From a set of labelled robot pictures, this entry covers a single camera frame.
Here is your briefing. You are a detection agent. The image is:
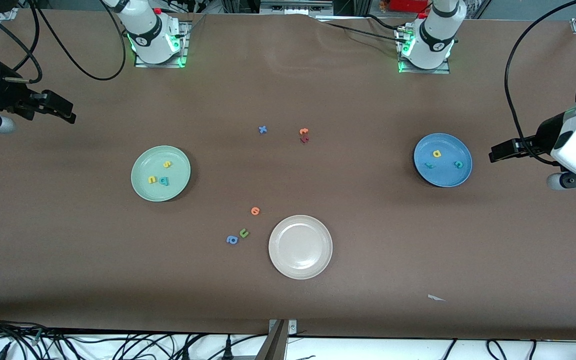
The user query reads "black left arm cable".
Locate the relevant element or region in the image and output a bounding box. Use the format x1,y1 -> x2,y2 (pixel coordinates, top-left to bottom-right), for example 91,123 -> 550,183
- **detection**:
504,0 -> 576,167

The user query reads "brown table cover sheet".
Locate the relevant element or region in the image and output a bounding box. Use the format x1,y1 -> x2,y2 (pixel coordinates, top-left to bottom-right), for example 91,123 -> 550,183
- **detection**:
0,9 -> 576,342

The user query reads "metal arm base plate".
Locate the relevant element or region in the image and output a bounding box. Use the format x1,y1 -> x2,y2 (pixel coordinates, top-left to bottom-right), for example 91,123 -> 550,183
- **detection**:
398,25 -> 452,75
134,20 -> 190,69

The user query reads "metal corner bracket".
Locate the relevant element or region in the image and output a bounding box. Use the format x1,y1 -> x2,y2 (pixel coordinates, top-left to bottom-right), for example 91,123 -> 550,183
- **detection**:
268,319 -> 298,336

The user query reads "grey metal box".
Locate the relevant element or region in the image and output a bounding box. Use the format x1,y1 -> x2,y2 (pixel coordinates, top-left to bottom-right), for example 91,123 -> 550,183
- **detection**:
259,0 -> 335,16

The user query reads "blue plate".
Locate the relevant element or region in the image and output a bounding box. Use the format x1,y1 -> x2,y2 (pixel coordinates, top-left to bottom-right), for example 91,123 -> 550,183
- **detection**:
413,132 -> 473,188

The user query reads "aluminium profile bar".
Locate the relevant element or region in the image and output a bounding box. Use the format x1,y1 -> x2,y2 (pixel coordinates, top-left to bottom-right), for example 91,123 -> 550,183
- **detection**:
254,320 -> 289,360

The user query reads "thin black cable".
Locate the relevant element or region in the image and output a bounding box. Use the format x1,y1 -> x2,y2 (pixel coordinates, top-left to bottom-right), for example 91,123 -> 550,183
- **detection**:
363,14 -> 409,32
318,21 -> 411,45

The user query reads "red box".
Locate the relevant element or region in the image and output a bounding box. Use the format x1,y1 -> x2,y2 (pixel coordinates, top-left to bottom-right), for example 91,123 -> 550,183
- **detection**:
389,0 -> 430,14

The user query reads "green plate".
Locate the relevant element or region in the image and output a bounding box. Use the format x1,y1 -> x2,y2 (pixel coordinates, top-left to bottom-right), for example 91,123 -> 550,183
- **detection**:
130,145 -> 192,203

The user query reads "beige plate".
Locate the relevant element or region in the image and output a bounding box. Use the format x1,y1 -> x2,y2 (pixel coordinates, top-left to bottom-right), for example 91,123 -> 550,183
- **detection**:
268,214 -> 334,280

